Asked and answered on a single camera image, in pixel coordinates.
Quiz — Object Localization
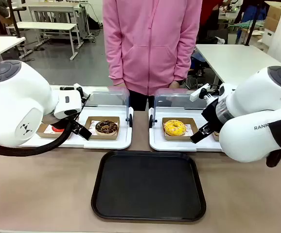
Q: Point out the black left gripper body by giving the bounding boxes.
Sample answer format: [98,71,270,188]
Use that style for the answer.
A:
[44,114,80,133]

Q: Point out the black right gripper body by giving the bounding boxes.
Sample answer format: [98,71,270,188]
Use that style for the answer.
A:
[201,97,226,132]

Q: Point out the red glazed donut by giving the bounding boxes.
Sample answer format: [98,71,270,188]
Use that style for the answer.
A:
[51,124,66,133]

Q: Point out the chocolate sprinkled donut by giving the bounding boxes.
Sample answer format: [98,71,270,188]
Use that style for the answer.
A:
[95,119,119,136]

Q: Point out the yellow glazed donut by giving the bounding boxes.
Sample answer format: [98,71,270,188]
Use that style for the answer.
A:
[163,119,187,137]

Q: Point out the white display tray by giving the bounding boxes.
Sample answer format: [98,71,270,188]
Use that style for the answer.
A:
[148,106,225,152]
[21,106,133,150]

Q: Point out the black plastic serving tray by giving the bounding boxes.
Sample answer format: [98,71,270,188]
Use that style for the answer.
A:
[91,150,207,222]

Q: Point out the white printed paper liner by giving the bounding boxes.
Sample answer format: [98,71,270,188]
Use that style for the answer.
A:
[44,124,58,134]
[87,120,120,135]
[164,122,194,137]

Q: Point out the clear dome lid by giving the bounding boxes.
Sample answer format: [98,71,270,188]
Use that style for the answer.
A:
[149,88,219,129]
[78,86,133,128]

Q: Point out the large white table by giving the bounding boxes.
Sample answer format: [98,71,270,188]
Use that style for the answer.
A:
[195,43,281,86]

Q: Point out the person in pink hoodie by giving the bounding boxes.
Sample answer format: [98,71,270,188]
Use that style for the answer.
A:
[102,0,203,112]

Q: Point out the white bench table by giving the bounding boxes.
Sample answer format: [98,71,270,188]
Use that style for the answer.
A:
[6,21,84,61]

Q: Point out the black vertical pole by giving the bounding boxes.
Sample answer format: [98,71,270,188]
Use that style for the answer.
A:
[243,0,265,47]
[7,0,22,39]

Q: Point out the stacked cardboard boxes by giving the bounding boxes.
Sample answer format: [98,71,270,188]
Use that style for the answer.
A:
[262,0,281,47]

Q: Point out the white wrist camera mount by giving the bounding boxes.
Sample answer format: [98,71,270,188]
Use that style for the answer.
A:
[189,83,219,102]
[59,83,86,98]

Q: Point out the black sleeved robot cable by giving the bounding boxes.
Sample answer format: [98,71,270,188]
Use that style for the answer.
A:
[0,116,73,157]

